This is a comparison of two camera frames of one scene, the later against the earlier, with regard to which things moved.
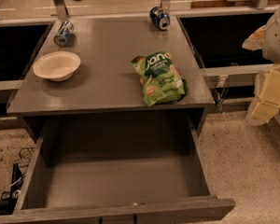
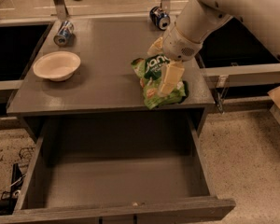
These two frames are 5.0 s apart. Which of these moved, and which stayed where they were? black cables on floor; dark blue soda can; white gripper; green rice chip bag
Moved: white gripper
Stayed: black cables on floor; green rice chip bag; dark blue soda can
